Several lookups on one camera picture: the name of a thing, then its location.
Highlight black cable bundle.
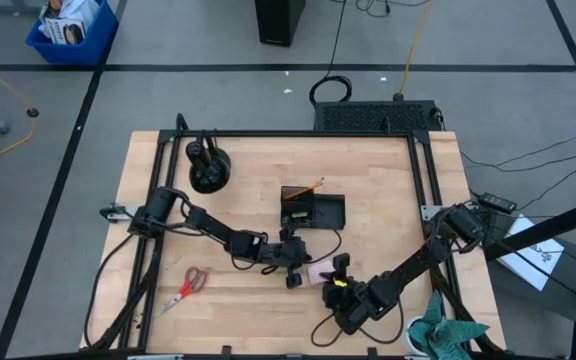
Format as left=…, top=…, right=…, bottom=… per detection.
left=83, top=232, right=164, bottom=351
left=430, top=264, right=499, bottom=356

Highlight orange pencil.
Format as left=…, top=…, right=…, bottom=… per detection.
left=283, top=176, right=326, bottom=201
left=287, top=182, right=320, bottom=202

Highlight white papers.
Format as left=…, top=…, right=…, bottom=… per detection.
left=40, top=0, right=100, bottom=26

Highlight red-handled scissors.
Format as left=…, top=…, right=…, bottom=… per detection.
left=153, top=266, right=208, bottom=320

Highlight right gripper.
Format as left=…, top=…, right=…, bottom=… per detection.
left=319, top=252, right=364, bottom=314

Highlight black vented computer case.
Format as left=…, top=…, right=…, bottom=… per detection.
left=312, top=99, right=445, bottom=134

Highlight black power adapter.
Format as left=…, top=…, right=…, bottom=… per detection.
left=477, top=192, right=518, bottom=215

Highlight pink sticky note pad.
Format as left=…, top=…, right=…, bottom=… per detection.
left=307, top=259, right=338, bottom=287

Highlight black mesh desk organizer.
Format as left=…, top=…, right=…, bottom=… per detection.
left=279, top=185, right=347, bottom=230

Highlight black coiled cable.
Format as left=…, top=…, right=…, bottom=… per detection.
left=309, top=0, right=353, bottom=106

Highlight black computer tower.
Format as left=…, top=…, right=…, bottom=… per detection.
left=254, top=0, right=307, bottom=48

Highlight blue plastic bin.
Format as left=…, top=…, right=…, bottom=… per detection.
left=25, top=0, right=120, bottom=66

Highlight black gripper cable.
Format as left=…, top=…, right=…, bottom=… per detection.
left=260, top=228, right=344, bottom=276
left=310, top=299, right=405, bottom=348

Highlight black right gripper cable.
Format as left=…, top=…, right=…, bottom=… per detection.
left=310, top=299, right=405, bottom=348

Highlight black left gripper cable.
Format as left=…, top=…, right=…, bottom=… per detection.
left=260, top=228, right=344, bottom=276

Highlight white paper sheet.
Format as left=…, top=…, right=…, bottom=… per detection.
left=497, top=213, right=567, bottom=292

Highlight printed white box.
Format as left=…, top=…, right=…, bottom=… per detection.
left=43, top=17, right=88, bottom=46

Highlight thin black cable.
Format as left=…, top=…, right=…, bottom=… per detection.
left=460, top=127, right=576, bottom=169

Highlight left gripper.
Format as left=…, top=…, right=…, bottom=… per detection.
left=265, top=227, right=314, bottom=290

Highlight black rig post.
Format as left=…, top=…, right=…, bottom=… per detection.
left=482, top=193, right=576, bottom=360

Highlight teal plant in white pot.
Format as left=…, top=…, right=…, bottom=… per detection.
left=398, top=289, right=490, bottom=360

